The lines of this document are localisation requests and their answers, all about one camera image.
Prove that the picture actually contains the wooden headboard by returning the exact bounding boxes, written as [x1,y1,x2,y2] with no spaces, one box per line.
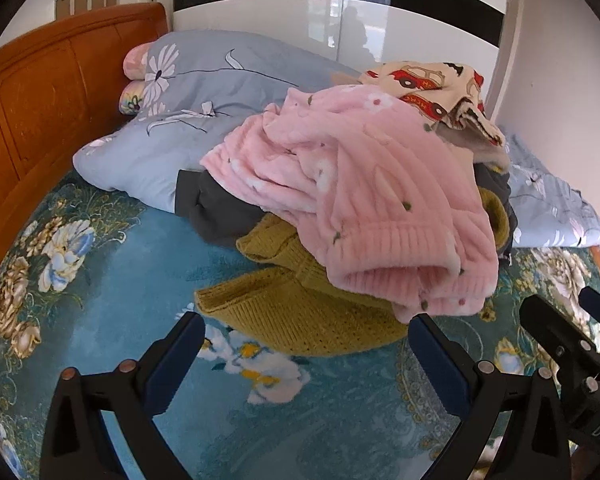
[0,2,169,288]

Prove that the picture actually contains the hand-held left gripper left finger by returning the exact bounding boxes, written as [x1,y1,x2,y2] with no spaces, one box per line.
[40,311,206,480]

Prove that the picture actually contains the teal floral bed sheet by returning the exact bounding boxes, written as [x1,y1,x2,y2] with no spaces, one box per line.
[0,169,600,480]

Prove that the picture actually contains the mustard knit sweater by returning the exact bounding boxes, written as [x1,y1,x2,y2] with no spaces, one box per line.
[193,187,511,357]

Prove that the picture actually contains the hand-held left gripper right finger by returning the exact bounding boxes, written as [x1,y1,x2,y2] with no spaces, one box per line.
[408,312,574,480]

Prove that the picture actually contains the car print garment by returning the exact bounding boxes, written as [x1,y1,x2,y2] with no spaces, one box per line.
[357,61,507,147]

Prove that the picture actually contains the white glossy wardrobe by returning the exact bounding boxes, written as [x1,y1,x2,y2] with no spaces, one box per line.
[172,0,511,78]

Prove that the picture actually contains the blue floral duvet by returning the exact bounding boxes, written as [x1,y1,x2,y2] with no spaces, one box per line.
[72,31,600,248]

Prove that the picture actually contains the pink fleece garment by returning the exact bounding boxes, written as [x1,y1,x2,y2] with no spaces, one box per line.
[200,83,499,324]

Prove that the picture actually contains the pink floral pillow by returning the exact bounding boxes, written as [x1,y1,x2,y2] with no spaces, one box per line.
[118,43,153,115]

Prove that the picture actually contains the brown wall hook board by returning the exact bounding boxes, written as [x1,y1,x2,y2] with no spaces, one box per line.
[55,0,119,19]

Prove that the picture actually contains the dark grey garment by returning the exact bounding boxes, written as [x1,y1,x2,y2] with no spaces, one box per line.
[175,165,518,263]

